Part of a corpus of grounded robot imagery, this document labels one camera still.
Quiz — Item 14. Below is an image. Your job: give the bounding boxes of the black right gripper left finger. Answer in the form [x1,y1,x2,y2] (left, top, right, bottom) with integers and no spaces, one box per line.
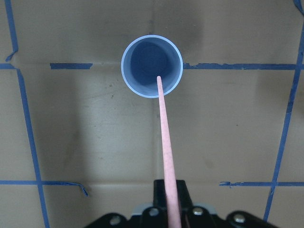
[153,180,168,228]

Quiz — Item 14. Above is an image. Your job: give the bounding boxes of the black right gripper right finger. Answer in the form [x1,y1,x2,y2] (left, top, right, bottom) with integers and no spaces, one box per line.
[176,180,193,228]

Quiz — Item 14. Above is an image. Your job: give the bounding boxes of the pink chopstick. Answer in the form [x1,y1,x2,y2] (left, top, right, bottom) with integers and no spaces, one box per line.
[157,76,181,228]

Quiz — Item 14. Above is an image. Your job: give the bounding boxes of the light blue cup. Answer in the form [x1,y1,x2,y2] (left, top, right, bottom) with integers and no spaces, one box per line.
[121,35,183,98]

